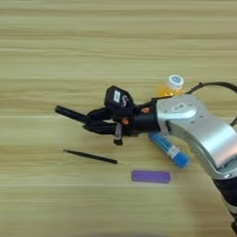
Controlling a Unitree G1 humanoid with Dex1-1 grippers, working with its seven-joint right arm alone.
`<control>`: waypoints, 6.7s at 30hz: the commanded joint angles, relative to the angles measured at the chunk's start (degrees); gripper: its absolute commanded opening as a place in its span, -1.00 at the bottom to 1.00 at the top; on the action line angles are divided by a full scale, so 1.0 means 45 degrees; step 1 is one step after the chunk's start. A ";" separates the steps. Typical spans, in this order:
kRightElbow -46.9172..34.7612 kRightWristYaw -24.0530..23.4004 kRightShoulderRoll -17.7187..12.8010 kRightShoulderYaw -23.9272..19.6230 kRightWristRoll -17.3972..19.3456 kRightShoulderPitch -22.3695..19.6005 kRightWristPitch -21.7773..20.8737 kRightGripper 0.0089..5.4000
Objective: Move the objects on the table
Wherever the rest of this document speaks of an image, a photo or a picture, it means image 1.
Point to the orange juice bottle white cap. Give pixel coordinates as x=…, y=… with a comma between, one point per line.
x=172, y=86

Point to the black marker pen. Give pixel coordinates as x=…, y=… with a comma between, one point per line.
x=69, y=113

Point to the purple rectangular eraser block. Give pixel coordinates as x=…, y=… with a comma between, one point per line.
x=151, y=177

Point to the thin black stick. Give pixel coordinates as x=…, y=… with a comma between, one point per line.
x=89, y=156

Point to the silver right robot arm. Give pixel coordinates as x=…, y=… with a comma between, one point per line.
x=200, y=132

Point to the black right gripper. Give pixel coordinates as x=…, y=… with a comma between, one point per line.
x=143, y=120

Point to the blue glue stick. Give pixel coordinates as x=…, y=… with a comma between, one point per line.
x=169, y=149

